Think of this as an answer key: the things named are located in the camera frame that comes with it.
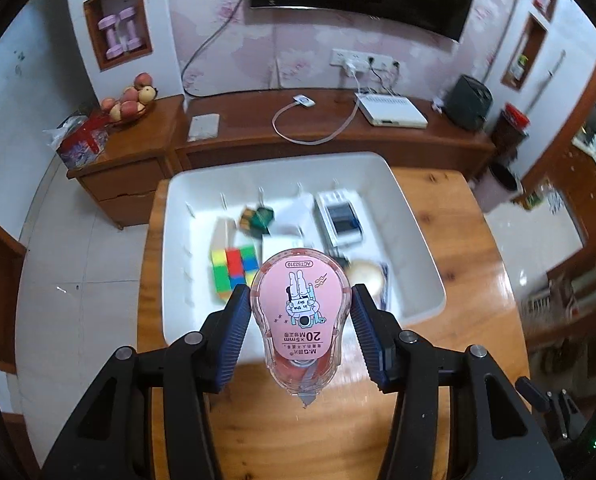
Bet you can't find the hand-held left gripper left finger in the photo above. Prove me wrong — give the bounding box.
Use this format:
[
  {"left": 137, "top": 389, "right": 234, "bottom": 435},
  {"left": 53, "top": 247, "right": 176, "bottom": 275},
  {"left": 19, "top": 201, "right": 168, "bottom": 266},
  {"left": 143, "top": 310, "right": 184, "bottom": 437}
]
[{"left": 40, "top": 284, "right": 253, "bottom": 480}]

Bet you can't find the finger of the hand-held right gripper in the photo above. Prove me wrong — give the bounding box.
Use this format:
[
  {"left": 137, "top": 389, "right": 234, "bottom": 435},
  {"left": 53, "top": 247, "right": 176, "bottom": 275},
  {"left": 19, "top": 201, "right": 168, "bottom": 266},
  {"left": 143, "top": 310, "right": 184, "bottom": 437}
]
[{"left": 515, "top": 376, "right": 553, "bottom": 413}]

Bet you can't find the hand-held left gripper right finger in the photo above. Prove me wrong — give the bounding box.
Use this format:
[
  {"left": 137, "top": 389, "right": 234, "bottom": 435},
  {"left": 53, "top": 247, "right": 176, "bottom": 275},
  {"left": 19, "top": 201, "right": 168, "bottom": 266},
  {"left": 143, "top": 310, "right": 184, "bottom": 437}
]
[{"left": 350, "top": 284, "right": 559, "bottom": 480}]

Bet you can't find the round gold tin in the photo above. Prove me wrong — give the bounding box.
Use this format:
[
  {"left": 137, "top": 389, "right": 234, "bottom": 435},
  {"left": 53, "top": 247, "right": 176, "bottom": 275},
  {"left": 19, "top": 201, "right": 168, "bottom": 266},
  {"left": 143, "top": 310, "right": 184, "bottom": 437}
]
[{"left": 345, "top": 259, "right": 385, "bottom": 301}]

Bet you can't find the multicoloured puzzle cube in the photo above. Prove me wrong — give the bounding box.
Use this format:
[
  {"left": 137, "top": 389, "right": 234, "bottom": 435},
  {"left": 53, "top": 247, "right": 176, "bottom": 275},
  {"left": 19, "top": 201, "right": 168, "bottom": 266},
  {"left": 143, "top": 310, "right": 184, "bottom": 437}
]
[{"left": 209, "top": 245, "right": 259, "bottom": 303}]

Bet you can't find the pink correction tape dispenser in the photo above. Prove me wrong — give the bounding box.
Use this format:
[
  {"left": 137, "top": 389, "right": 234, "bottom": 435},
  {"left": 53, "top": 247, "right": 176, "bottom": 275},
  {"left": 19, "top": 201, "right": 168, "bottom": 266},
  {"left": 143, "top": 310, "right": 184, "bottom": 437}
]
[{"left": 249, "top": 247, "right": 353, "bottom": 408}]

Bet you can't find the beige rectangular block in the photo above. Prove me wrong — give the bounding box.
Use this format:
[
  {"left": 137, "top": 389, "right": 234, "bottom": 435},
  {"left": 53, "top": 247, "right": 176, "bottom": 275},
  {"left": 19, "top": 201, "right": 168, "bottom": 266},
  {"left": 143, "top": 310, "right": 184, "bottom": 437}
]
[{"left": 213, "top": 217, "right": 237, "bottom": 251}]

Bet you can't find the white plastic storage bin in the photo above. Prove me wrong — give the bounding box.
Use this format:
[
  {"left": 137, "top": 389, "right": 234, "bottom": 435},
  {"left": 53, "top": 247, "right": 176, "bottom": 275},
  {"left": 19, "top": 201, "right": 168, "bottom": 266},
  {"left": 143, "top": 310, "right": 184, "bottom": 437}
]
[{"left": 162, "top": 151, "right": 447, "bottom": 346}]

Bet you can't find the white cloud-shaped block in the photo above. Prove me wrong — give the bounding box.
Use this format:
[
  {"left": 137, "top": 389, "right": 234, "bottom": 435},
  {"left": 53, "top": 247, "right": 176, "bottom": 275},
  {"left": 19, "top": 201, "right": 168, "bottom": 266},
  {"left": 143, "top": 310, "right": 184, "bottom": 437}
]
[{"left": 277, "top": 195, "right": 315, "bottom": 236}]

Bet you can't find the dark green small box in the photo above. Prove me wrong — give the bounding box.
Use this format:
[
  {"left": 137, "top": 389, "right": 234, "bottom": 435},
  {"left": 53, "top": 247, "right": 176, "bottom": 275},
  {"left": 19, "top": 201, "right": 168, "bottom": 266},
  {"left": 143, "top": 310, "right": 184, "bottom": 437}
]
[{"left": 239, "top": 205, "right": 275, "bottom": 236}]

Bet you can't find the pink waste bin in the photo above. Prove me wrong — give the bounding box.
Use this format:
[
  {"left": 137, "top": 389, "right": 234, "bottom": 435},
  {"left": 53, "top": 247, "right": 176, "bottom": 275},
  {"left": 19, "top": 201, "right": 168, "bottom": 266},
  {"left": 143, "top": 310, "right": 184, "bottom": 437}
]
[{"left": 475, "top": 161, "right": 524, "bottom": 213}]

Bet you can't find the wooden tv cabinet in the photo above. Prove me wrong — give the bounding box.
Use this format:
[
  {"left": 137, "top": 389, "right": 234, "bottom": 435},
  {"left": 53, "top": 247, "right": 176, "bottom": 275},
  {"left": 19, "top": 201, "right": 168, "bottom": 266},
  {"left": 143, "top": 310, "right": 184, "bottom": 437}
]
[{"left": 67, "top": 87, "right": 496, "bottom": 231}]

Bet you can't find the grey flat pad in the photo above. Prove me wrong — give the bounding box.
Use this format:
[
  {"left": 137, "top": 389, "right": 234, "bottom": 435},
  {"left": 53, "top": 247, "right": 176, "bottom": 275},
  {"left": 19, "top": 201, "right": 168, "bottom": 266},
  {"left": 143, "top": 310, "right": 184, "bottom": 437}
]
[{"left": 187, "top": 113, "right": 221, "bottom": 142}]

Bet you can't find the white set-top box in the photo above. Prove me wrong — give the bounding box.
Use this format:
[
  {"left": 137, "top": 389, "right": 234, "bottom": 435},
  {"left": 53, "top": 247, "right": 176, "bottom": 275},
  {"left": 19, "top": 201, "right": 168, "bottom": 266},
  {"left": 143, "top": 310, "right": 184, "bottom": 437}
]
[{"left": 354, "top": 91, "right": 429, "bottom": 129}]

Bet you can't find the dark jar with red lid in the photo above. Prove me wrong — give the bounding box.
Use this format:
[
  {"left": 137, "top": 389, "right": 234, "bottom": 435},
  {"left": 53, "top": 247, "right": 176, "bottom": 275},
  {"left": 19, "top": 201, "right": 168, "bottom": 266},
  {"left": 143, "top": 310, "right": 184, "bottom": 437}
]
[{"left": 493, "top": 102, "right": 530, "bottom": 163}]

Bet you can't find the dark grey bag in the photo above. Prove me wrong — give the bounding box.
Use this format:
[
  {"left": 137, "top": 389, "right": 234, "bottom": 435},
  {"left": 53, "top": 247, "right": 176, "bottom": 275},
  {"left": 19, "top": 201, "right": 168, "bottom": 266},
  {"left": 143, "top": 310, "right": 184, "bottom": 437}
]
[{"left": 445, "top": 74, "right": 494, "bottom": 133}]

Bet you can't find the bowl of peaches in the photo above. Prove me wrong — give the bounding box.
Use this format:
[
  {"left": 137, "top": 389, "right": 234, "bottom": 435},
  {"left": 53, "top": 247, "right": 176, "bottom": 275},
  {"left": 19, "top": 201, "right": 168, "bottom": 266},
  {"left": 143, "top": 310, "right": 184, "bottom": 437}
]
[{"left": 101, "top": 72, "right": 158, "bottom": 123}]

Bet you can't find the clear plastic bag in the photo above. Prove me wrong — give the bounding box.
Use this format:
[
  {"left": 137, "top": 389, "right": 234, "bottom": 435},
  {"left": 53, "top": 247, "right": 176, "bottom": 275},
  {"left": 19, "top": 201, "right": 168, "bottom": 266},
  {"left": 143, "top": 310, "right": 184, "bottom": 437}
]
[{"left": 43, "top": 115, "right": 90, "bottom": 152}]

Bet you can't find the pink dumbbell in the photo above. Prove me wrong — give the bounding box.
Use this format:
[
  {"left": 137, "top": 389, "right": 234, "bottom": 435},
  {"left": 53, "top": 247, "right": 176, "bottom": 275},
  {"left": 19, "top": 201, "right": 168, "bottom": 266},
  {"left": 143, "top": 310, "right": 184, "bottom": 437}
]
[
  {"left": 120, "top": 7, "right": 146, "bottom": 52},
  {"left": 98, "top": 16, "right": 125, "bottom": 58}
]

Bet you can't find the white cable with small device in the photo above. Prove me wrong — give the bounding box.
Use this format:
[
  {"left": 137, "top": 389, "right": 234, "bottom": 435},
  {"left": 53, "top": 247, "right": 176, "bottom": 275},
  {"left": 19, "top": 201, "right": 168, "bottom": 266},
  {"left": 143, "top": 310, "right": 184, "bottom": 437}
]
[{"left": 272, "top": 72, "right": 365, "bottom": 145}]

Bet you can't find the white wall socket strip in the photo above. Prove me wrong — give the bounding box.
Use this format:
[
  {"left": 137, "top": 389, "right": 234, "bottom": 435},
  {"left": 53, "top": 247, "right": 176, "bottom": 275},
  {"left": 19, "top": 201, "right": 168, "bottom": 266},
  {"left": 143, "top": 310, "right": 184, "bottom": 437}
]
[{"left": 329, "top": 48, "right": 400, "bottom": 75}]

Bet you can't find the black television cable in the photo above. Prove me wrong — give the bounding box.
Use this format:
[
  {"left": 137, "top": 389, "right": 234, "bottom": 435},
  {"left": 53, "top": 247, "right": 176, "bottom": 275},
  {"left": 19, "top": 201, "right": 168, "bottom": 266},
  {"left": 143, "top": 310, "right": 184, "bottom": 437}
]
[{"left": 180, "top": 0, "right": 251, "bottom": 97}]

